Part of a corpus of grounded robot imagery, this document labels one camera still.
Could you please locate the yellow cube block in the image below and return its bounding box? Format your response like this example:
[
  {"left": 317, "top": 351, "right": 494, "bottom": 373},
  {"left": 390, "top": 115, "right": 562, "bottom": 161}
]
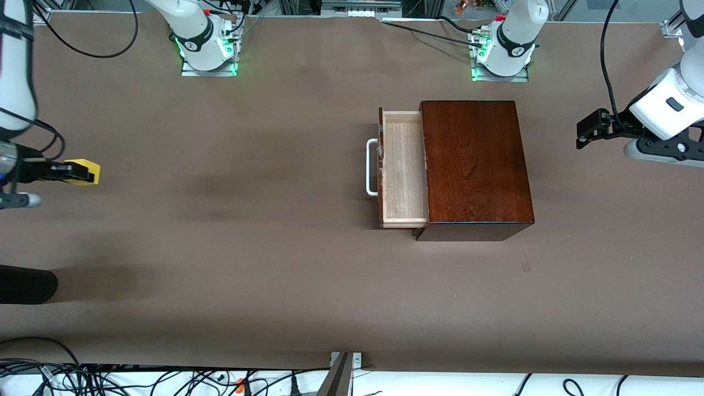
[{"left": 64, "top": 158, "right": 101, "bottom": 186}]

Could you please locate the wooden drawer with white handle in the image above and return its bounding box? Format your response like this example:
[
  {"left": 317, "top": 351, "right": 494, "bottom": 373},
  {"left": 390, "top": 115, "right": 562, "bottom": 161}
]
[{"left": 366, "top": 107, "right": 430, "bottom": 229}]

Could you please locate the black fabric-covered cylinder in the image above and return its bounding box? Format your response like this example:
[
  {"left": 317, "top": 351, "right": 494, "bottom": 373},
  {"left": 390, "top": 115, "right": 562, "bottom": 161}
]
[{"left": 0, "top": 264, "right": 59, "bottom": 305}]

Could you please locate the dark brown wooden cabinet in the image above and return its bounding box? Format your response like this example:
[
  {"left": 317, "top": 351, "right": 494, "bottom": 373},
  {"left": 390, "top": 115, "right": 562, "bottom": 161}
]
[{"left": 412, "top": 100, "right": 535, "bottom": 241}]

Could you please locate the grey power strip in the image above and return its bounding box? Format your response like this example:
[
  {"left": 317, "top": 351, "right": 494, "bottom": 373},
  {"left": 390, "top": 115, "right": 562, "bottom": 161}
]
[{"left": 321, "top": 0, "right": 403, "bottom": 18}]

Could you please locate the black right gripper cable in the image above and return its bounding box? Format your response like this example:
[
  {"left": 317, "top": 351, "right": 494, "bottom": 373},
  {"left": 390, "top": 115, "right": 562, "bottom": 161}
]
[{"left": 0, "top": 107, "right": 67, "bottom": 166}]

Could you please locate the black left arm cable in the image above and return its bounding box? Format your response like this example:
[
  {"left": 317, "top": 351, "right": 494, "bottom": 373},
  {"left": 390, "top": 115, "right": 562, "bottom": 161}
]
[{"left": 600, "top": 0, "right": 634, "bottom": 119}]

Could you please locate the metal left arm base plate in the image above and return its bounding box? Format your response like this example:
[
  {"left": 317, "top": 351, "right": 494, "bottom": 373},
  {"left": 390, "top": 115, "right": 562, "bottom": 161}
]
[{"left": 471, "top": 30, "right": 530, "bottom": 83}]

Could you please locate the aluminium frame profile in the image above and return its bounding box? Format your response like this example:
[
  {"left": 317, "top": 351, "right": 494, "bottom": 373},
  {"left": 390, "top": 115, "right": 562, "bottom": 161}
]
[{"left": 662, "top": 10, "right": 686, "bottom": 39}]

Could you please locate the black right arm cable loop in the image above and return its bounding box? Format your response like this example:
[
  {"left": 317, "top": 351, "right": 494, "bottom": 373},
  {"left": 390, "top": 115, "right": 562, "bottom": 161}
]
[{"left": 33, "top": 0, "right": 139, "bottom": 59}]

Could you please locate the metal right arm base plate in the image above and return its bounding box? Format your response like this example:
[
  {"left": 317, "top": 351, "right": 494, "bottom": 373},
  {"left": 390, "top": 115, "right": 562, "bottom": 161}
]
[{"left": 180, "top": 52, "right": 239, "bottom": 78}]

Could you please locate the black cable on table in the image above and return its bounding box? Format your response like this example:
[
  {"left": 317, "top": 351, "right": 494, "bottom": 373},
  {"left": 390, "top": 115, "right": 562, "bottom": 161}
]
[{"left": 382, "top": 15, "right": 486, "bottom": 48}]

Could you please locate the metal table bracket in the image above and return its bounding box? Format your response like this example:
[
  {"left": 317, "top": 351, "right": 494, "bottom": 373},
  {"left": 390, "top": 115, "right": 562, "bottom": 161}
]
[{"left": 330, "top": 352, "right": 363, "bottom": 369}]

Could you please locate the grey metal post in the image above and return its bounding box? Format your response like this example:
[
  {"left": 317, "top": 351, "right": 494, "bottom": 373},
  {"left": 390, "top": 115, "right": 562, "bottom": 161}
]
[{"left": 317, "top": 352, "right": 353, "bottom": 396}]

